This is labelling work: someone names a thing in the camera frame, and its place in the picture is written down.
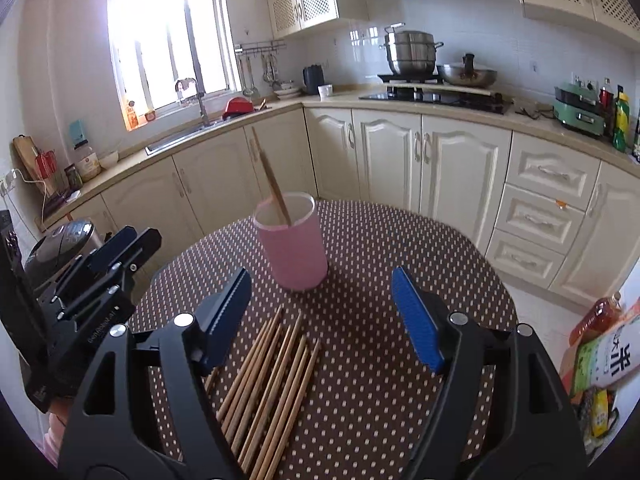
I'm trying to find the hanging metal ladle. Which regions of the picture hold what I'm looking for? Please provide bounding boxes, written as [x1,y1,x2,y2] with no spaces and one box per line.
[239,55,260,98]

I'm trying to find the yellow packet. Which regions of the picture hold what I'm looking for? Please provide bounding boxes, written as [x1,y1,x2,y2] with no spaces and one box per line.
[580,387,616,438]

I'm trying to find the metal wall utensil rack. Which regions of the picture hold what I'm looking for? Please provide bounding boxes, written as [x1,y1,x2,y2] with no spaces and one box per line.
[234,40,287,56]

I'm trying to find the metal wok with black handle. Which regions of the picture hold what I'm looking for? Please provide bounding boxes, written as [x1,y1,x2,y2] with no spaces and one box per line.
[436,53,499,87]

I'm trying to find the silver rice cooker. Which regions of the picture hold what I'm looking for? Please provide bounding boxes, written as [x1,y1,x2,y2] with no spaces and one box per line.
[24,217,96,291]

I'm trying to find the green and yellow bottle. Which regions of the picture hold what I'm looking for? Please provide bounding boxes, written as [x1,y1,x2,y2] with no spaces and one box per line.
[612,87,632,153]

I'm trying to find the green electric grill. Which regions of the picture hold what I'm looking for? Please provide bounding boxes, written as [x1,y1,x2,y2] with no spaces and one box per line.
[552,81,606,137]

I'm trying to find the teal box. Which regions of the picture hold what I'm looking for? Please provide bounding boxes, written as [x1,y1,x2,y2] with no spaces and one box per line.
[67,119,90,147]

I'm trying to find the black gas stove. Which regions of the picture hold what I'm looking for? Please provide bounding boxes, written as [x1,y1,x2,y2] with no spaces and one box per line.
[359,74,515,115]

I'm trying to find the pink cylindrical cup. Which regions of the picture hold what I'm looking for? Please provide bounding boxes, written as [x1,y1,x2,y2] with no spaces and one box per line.
[252,191,329,292]

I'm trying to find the metal sink faucet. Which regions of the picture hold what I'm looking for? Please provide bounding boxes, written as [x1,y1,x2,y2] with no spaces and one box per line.
[175,78,211,128]

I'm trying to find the person's left hand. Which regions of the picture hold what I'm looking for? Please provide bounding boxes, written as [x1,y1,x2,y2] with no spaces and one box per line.
[44,397,71,466]

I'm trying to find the red kitchen container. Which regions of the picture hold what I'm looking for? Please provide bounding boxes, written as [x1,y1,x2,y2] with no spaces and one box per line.
[221,97,256,121]

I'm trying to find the round polka dot table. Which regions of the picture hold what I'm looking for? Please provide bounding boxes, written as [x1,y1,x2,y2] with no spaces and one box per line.
[127,199,519,480]

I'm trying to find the large glass jar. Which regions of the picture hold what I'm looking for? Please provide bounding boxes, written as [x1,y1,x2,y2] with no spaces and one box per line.
[74,140,102,183]

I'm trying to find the cream cabinet drawer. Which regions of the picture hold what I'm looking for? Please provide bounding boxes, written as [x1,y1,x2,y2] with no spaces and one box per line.
[485,230,568,288]
[495,183,587,256]
[506,132,601,211]

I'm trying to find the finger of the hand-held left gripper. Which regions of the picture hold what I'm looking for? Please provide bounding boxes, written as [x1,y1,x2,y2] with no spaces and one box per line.
[52,225,138,306]
[57,228,162,321]

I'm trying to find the beige kitchen countertop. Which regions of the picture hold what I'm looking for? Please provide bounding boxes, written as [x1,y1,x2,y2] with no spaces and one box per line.
[42,87,640,231]

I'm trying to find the stack of white dishes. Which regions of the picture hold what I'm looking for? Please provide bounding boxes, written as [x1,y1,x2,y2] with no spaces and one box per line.
[272,80,303,100]

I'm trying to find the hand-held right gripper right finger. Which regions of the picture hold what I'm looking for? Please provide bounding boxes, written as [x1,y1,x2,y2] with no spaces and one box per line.
[391,266,588,480]

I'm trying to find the hanging metal utensils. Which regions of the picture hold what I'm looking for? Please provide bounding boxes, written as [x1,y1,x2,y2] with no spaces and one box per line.
[262,52,281,88]

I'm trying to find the wooden cutting board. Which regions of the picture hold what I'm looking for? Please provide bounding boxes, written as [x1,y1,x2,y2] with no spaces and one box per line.
[12,135,46,198]

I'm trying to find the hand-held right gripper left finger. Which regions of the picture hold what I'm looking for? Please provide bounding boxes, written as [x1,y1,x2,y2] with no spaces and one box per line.
[57,266,253,480]

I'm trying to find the orange drink bottle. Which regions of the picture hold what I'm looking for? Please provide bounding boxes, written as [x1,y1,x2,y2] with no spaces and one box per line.
[569,292,623,346]

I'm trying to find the red packet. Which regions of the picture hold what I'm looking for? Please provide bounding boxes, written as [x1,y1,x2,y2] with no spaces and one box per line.
[35,150,58,181]

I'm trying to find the kitchen window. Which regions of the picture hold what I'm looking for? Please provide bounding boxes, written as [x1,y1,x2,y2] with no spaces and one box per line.
[107,0,238,111]

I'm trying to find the steel kitchen sink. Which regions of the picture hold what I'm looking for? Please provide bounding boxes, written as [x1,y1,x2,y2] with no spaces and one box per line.
[145,110,271,155]

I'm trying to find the dark bottle with red label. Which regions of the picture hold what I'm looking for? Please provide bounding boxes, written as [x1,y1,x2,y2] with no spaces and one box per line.
[599,78,616,136]

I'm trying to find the cream base cabinets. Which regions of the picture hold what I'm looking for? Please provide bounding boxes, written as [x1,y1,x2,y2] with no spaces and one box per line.
[42,105,640,311]

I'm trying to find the steel steamer pot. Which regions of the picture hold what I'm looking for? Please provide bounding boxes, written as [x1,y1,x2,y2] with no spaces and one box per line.
[379,22,445,78]

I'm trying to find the black electric kettle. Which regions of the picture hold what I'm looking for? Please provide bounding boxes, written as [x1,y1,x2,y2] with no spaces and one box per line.
[302,64,326,95]

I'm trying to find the bunch of wooden chopsticks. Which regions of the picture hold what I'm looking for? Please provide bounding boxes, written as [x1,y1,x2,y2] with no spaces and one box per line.
[202,305,322,480]

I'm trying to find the slender wooden chopstick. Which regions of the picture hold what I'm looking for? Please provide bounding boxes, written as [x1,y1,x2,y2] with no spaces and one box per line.
[259,152,293,226]
[251,126,288,225]

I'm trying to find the green and white rice bag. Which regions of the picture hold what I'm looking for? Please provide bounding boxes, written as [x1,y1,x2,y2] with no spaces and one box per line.
[570,317,640,396]

